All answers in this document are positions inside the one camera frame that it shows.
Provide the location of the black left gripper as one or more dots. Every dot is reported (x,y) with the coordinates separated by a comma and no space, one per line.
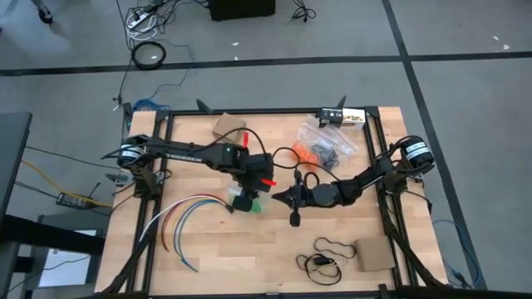
(253,184)

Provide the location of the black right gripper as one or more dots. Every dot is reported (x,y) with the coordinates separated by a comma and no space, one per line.
(300,196)

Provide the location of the green rubber bands bunch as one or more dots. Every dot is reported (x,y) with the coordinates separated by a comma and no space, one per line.
(257,206)

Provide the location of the orange rubber bands bunch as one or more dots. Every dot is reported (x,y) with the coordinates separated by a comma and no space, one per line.
(305,157)

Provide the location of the black rubber bands bunch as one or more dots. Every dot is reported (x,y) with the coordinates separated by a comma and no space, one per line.
(326,151)

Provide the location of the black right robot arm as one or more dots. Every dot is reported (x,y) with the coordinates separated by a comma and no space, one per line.
(365,178)

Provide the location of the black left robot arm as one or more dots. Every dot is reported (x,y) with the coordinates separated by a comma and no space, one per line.
(174,151)

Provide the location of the brown cardboard box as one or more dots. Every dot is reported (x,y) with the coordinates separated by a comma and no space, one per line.
(226,124)

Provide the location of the small black device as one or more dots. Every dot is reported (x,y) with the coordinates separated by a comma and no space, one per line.
(322,262)

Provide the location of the black box with label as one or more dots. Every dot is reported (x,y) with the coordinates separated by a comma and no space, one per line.
(330,117)

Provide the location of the white box with hotdog picture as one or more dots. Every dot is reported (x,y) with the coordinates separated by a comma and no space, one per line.
(354,117)

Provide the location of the flat cardboard box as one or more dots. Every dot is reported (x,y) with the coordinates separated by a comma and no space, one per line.
(374,253)

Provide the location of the black floor box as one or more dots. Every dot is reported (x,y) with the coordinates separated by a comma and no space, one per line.
(241,9)

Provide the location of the black floor device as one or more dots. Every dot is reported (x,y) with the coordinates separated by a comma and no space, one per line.
(72,200)

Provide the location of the white power strip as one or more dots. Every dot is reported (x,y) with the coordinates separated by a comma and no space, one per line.
(139,21)

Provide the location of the black desk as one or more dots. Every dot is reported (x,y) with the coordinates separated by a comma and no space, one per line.
(41,236)

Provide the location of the dark grey desk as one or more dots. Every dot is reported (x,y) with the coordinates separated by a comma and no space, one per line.
(12,166)

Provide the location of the chair wheel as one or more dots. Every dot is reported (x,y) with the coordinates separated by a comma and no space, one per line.
(43,16)

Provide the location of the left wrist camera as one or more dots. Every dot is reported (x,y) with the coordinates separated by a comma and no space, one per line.
(262,164)

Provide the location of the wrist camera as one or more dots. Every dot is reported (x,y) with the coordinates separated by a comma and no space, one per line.
(298,176)
(262,164)

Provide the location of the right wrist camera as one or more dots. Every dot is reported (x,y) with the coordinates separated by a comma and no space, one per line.
(298,176)

